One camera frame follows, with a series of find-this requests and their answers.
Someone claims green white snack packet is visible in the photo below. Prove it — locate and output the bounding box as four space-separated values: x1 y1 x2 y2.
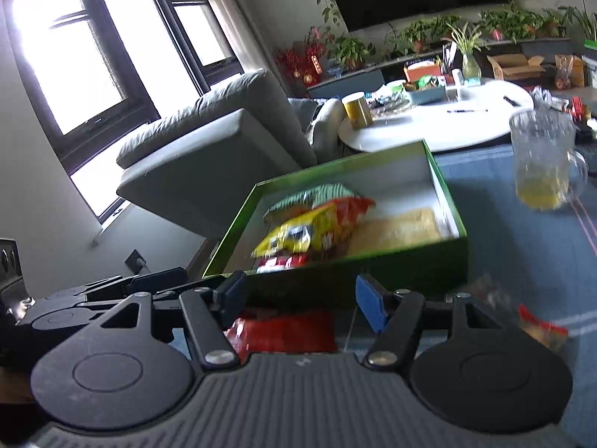
262 183 358 225

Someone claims spider plant in glass vase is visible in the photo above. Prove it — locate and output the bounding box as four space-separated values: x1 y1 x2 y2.
441 21 488 80

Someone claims grey television cabinet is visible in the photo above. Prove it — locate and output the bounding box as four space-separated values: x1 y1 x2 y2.
305 37 572 99

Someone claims potted green plant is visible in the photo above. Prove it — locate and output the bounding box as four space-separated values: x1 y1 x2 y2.
387 19 437 54
478 4 544 43
429 15 462 40
541 8 567 37
332 35 376 72

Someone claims red snack packet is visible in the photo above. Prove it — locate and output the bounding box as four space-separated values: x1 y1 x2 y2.
223 315 340 365
256 251 323 274

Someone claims green cardboard box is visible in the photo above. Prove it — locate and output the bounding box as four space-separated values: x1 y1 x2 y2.
202 139 469 300

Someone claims grey sofa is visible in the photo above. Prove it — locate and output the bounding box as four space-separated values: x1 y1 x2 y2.
115 68 319 240

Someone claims glass dish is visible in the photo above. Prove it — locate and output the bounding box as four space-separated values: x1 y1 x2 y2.
368 92 413 115

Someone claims blue striped tablecloth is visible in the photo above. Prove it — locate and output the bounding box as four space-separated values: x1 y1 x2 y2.
326 142 597 448

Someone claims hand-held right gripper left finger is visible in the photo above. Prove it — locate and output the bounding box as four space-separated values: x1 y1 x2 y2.
91 271 248 368

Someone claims red flower decoration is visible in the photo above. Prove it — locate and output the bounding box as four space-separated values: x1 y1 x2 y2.
274 27 334 85

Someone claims orange box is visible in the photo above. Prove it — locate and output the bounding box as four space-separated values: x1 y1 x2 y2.
403 62 443 84

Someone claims open cardboard box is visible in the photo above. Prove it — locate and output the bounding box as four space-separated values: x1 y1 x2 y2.
486 53 546 81

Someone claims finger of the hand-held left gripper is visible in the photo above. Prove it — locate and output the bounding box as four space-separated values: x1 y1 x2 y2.
154 287 185 312
84 268 188 300

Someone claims teal plastic tray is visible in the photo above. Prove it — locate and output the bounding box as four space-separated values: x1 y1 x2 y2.
405 85 446 103

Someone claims peace lily plant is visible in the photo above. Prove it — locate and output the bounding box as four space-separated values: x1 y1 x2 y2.
560 0 597 45

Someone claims orange shopping bag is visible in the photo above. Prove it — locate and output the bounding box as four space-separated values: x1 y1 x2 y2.
554 54 586 89

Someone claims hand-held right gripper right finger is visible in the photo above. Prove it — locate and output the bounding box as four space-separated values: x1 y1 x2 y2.
355 274 511 368

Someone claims wall socket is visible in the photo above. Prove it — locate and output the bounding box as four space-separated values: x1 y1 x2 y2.
124 249 151 275

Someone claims white cushion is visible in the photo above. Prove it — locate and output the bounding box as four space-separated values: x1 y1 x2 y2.
308 98 347 157

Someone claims white oval coffee table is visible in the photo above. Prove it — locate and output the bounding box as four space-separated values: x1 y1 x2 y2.
338 78 535 153

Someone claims glass mug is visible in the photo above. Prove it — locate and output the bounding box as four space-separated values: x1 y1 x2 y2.
508 109 589 212

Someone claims dark framed window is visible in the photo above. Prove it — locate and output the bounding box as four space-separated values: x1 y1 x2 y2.
0 0 246 173

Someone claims beige curtain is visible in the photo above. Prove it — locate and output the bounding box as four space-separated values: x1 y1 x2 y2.
191 0 281 85

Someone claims yellow tin can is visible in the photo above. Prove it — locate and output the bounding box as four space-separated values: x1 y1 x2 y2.
341 92 374 130

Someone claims clear red-edged snack packet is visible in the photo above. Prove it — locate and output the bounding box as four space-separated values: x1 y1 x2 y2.
469 271 571 352

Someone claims yellow orange snack packet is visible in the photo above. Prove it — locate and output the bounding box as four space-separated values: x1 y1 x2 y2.
252 197 376 262

